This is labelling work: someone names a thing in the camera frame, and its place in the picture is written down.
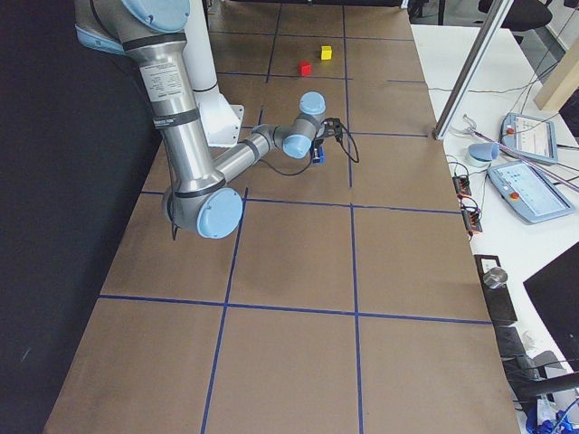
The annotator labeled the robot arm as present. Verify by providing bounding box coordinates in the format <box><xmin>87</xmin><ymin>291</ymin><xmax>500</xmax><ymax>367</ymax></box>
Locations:
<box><xmin>74</xmin><ymin>1</ymin><xmax>326</xmax><ymax>239</ymax></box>

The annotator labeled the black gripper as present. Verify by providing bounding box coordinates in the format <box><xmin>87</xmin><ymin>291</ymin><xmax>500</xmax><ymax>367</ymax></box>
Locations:
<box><xmin>310</xmin><ymin>138</ymin><xmax>324</xmax><ymax>161</ymax></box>

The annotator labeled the near teach pendant tablet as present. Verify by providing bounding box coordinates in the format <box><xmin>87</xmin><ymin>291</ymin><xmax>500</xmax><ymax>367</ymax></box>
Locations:
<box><xmin>488</xmin><ymin>161</ymin><xmax>575</xmax><ymax>224</ymax></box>

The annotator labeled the red cube block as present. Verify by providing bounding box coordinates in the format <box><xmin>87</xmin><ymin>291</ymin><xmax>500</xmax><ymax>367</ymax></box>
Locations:
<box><xmin>298</xmin><ymin>61</ymin><xmax>312</xmax><ymax>77</ymax></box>

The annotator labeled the orange black connector strip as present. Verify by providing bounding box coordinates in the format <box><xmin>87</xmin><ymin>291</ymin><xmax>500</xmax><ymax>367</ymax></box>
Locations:
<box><xmin>452</xmin><ymin>175</ymin><xmax>482</xmax><ymax>238</ymax></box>

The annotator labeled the blue cup on roll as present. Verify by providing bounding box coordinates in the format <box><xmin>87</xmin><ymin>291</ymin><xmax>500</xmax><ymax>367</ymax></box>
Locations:
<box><xmin>466</xmin><ymin>142</ymin><xmax>500</xmax><ymax>167</ymax></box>

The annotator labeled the long reacher grabber stick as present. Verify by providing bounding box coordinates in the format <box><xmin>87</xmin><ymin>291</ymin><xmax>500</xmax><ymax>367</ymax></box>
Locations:
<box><xmin>462</xmin><ymin>114</ymin><xmax>579</xmax><ymax>193</ymax></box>

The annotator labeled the teach pendant tablet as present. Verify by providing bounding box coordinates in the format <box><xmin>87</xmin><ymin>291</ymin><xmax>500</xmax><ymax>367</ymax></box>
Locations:
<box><xmin>488</xmin><ymin>161</ymin><xmax>575</xmax><ymax>224</ymax></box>
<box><xmin>500</xmin><ymin>112</ymin><xmax>558</xmax><ymax>165</ymax></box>

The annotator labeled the aluminium frame post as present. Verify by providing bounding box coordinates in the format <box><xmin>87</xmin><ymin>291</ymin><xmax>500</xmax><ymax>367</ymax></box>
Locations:
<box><xmin>432</xmin><ymin>0</ymin><xmax>514</xmax><ymax>140</ymax></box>

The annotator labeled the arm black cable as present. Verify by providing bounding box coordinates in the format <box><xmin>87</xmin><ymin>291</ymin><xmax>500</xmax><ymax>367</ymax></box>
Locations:
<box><xmin>260</xmin><ymin>118</ymin><xmax>361</xmax><ymax>176</ymax></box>

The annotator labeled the yellow cube block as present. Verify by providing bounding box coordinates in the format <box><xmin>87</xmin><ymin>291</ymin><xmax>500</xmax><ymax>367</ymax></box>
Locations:
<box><xmin>320</xmin><ymin>45</ymin><xmax>333</xmax><ymax>61</ymax></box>

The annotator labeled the metal cylinder weight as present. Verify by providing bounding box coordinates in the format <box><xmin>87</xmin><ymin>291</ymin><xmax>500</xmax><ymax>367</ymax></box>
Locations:
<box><xmin>482</xmin><ymin>267</ymin><xmax>508</xmax><ymax>289</ymax></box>

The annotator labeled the far teach pendant tablet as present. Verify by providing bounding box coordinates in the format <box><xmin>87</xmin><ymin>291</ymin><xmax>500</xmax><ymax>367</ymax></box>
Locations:
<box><xmin>500</xmin><ymin>112</ymin><xmax>558</xmax><ymax>165</ymax></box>

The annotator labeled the blue cube block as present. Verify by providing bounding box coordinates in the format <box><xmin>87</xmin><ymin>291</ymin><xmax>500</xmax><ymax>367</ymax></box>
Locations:
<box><xmin>312</xmin><ymin>146</ymin><xmax>326</xmax><ymax>165</ymax></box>

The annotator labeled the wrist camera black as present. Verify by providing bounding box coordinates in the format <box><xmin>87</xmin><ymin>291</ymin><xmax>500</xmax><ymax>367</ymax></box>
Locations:
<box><xmin>321</xmin><ymin>118</ymin><xmax>343</xmax><ymax>141</ymax></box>

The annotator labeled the black monitor corner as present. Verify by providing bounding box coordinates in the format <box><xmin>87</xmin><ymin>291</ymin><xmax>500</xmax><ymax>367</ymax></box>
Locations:
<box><xmin>524</xmin><ymin>244</ymin><xmax>578</xmax><ymax>370</ymax></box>

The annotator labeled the white central pillar mount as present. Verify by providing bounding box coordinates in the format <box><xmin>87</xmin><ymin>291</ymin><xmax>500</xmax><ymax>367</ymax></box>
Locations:
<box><xmin>184</xmin><ymin>0</ymin><xmax>244</xmax><ymax>147</ymax></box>

